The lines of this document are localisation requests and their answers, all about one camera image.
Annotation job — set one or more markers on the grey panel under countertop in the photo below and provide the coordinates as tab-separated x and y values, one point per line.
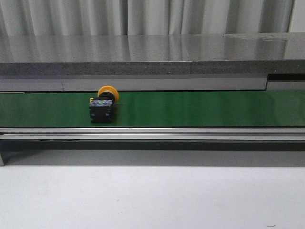
189	82

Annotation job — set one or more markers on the grey curtain backdrop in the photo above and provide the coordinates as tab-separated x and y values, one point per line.
149	17

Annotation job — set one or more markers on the yellow black push button switch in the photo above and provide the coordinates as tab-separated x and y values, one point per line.
102	108

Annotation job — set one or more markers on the aluminium conveyor frame rail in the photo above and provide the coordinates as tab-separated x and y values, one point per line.
221	147

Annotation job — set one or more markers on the grey stone countertop slab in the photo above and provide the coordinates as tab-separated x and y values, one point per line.
264	53

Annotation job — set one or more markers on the green conveyor belt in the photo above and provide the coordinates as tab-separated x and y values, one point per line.
158	109

